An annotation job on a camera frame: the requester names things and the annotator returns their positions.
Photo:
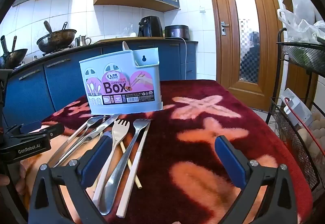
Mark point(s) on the pile of eggs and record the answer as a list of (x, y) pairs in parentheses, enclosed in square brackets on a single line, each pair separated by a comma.
[(302, 134)]

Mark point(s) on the clear plastic bags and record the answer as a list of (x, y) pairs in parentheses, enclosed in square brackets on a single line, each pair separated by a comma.
[(302, 28)]

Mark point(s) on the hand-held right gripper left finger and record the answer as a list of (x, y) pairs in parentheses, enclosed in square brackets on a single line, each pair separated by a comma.
[(96, 160)]

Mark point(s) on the silver table knife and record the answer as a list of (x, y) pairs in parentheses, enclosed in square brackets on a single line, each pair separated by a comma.
[(106, 123)]

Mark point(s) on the person's left hand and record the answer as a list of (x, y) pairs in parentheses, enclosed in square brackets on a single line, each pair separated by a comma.
[(20, 178)]

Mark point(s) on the small dark pan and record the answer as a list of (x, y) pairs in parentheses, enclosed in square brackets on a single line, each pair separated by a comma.
[(12, 57)]

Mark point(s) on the wooden chopstick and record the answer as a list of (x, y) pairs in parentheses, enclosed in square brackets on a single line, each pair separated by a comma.
[(130, 165)]

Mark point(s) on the blue kitchen base cabinet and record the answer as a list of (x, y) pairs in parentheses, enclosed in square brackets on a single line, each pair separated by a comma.
[(63, 81)]

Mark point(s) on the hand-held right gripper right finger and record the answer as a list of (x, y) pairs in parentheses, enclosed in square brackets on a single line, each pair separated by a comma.
[(229, 160)]

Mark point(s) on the dark rice cooker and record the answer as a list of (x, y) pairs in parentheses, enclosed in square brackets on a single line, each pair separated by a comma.
[(177, 32)]

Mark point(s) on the black air fryer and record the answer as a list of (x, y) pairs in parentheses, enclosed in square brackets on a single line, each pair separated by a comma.
[(152, 26)]

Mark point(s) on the white wall switch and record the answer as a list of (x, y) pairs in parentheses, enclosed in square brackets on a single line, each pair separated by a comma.
[(202, 9)]

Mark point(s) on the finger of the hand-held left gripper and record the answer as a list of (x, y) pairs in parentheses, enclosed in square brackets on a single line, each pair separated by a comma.
[(54, 129), (30, 125)]

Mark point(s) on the white power strip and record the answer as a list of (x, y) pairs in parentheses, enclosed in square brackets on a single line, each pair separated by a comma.
[(297, 107)]

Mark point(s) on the dark metal wok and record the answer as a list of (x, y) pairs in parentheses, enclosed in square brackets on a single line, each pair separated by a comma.
[(55, 41)]

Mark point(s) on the light blue utensil holder box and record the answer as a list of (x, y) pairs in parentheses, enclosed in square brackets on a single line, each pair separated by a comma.
[(119, 74)]

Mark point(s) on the wooden door with glass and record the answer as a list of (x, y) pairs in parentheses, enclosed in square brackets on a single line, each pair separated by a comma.
[(223, 66)]

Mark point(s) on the metal ladle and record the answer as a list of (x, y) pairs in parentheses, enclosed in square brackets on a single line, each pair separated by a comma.
[(48, 28)]

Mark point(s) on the white plastic bag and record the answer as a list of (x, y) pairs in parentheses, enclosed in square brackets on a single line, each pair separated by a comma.
[(132, 34)]

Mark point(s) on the silver fork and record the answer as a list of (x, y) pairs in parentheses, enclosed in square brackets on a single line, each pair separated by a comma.
[(111, 193)]

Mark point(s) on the white spoon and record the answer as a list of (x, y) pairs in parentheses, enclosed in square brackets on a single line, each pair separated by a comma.
[(125, 46)]

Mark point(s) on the red flowered plush blanket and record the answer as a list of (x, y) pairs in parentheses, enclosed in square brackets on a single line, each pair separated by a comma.
[(198, 153)]

